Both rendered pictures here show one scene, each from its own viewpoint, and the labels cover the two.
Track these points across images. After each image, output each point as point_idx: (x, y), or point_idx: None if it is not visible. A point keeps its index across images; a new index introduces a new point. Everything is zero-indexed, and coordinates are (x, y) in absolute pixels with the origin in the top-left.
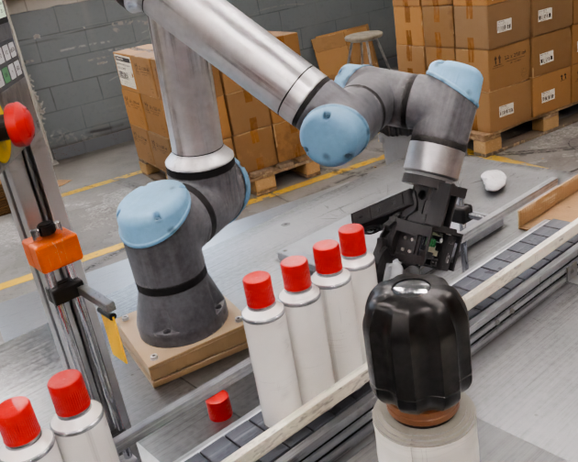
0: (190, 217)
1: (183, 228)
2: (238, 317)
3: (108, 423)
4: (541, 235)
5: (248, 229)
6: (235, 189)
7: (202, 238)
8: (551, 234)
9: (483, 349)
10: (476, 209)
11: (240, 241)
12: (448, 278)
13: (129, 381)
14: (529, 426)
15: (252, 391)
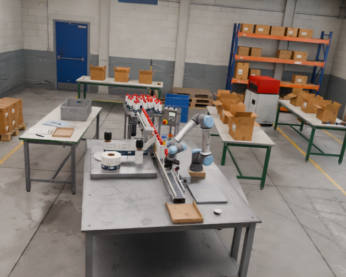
0: (194, 154)
1: (192, 154)
2: (190, 171)
3: None
4: (179, 194)
5: (234, 187)
6: (201, 159)
7: (194, 158)
8: (178, 194)
9: (164, 184)
10: (208, 205)
11: (228, 185)
12: (185, 191)
13: None
14: (149, 180)
15: (178, 172)
